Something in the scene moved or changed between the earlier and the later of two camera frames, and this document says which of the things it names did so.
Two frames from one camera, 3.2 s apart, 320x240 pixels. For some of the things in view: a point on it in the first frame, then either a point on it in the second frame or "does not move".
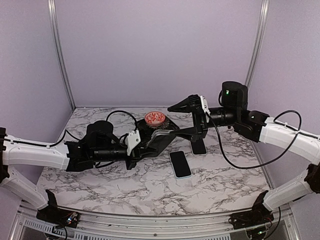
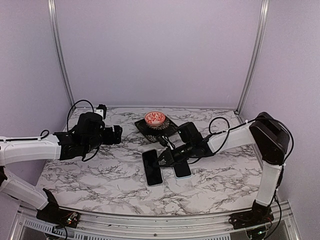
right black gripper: [200, 127] -> [169, 157]
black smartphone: [160, 141] -> [152, 169]
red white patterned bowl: [155, 118] does not move
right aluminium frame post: [265, 8] does not move
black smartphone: [180, 164] does not move
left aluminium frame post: [56, 41] does not move
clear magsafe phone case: [160, 138] -> [152, 169]
